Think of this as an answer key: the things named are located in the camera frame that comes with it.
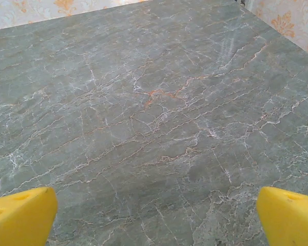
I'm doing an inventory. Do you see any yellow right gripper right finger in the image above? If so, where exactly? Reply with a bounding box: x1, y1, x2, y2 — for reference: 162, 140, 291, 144
256, 186, 308, 246

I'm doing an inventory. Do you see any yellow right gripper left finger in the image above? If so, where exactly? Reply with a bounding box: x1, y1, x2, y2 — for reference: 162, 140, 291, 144
0, 186, 59, 246

